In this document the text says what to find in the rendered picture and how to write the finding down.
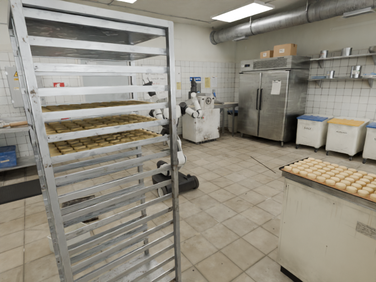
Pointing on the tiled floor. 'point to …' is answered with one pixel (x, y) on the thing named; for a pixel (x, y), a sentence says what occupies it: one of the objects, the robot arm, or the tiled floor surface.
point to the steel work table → (17, 131)
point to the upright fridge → (278, 115)
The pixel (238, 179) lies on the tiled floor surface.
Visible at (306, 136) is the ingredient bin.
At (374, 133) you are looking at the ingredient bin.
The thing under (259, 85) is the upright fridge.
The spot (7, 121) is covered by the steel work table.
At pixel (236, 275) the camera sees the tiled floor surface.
